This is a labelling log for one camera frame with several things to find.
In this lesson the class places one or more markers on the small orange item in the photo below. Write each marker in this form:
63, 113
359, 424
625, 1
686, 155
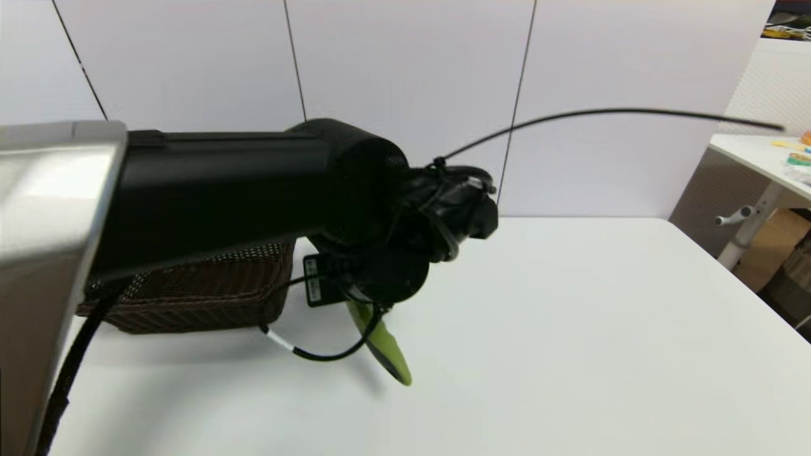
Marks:
806, 138

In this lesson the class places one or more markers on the clear plastic bag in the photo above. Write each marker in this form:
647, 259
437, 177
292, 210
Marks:
801, 176

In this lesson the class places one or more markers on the brown cardboard box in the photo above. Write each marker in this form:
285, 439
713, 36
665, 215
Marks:
773, 244

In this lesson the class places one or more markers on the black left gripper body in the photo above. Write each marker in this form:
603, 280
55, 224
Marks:
326, 285

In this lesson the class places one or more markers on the yellow and black clutter pile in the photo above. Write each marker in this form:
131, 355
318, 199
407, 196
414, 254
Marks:
785, 31

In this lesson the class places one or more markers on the grey perforated panel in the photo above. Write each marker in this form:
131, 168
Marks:
709, 190

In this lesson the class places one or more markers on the flat yellow item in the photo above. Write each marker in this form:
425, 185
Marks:
789, 146

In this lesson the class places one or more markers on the white side table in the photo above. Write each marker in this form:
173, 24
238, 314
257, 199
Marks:
754, 155

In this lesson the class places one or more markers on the dark brown wicker basket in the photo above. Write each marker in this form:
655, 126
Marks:
203, 297

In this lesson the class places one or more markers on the white perforated partition panel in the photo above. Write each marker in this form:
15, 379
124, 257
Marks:
773, 76

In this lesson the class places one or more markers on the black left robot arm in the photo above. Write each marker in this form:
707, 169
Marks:
222, 196

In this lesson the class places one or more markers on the green yellow tape roll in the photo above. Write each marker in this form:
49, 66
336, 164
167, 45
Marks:
798, 159

